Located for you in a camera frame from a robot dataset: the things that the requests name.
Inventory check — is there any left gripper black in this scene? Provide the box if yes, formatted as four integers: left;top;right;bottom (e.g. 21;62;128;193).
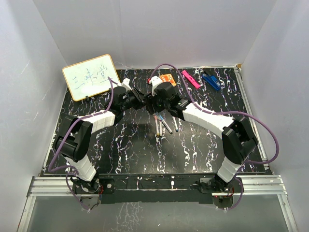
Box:
121;88;147;112

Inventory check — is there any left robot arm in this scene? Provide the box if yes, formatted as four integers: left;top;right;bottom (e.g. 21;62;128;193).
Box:
54;87;146;193

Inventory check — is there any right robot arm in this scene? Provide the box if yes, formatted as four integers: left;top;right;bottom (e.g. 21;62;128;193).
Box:
146;76;258;192

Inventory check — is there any light blue cap marker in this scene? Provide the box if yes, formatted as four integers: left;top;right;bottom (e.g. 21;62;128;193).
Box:
159;116;173;134

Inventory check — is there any orange spiral notebook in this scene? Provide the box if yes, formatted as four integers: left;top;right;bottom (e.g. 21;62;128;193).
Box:
160;74;177;87

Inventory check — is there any pink cap white marker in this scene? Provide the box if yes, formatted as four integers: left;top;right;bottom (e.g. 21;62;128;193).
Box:
154;115;159;137

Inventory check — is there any pink utility knife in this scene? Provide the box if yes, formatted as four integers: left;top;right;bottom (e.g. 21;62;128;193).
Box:
182;70;200;88

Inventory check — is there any small whiteboard with writing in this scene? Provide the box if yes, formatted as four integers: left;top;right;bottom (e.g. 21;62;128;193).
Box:
62;54;120;102

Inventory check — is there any blue stapler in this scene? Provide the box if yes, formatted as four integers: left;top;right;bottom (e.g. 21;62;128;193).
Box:
202;71;221;91

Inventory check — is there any black mounting base bar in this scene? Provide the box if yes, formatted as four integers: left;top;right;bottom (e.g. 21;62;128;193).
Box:
70;174;243;208

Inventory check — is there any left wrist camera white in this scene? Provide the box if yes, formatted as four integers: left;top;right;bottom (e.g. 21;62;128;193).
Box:
121;78;132;91

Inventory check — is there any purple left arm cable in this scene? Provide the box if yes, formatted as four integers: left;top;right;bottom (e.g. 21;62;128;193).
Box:
47;76;119;210

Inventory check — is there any aluminium frame rail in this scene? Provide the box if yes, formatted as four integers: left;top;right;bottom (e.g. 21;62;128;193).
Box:
27;175;287;197

